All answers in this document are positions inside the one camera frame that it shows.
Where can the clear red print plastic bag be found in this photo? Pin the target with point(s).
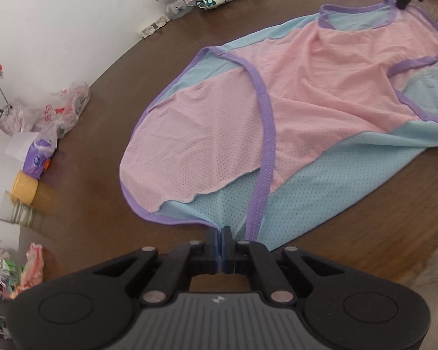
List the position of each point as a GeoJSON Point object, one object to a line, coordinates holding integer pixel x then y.
{"type": "Point", "coordinates": [62, 111]}

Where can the pink blue purple mesh vest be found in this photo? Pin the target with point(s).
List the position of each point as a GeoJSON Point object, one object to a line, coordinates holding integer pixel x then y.
{"type": "Point", "coordinates": [295, 91]}

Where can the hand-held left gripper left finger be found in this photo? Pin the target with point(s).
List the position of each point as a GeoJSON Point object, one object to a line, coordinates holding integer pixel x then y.
{"type": "Point", "coordinates": [217, 251]}

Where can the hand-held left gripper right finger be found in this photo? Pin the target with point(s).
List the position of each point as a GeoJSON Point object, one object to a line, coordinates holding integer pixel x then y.
{"type": "Point", "coordinates": [227, 251]}

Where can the crumpled pink wrapper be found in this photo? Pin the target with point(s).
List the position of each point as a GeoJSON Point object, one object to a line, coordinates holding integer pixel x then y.
{"type": "Point", "coordinates": [33, 262]}

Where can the yellow cup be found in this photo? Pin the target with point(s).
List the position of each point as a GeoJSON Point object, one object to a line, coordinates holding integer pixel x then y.
{"type": "Point", "coordinates": [23, 187]}

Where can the white plastic clip strip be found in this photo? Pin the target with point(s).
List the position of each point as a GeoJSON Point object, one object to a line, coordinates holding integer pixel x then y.
{"type": "Point", "coordinates": [151, 29]}

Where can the floral wrapped vase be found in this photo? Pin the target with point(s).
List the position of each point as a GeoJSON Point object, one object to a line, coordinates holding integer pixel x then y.
{"type": "Point", "coordinates": [12, 116]}

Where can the glass cup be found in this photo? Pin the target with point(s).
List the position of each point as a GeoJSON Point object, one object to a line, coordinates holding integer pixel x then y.
{"type": "Point", "coordinates": [16, 211]}

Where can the purple tissue packet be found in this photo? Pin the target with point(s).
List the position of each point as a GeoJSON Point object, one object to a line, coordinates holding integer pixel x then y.
{"type": "Point", "coordinates": [36, 160]}

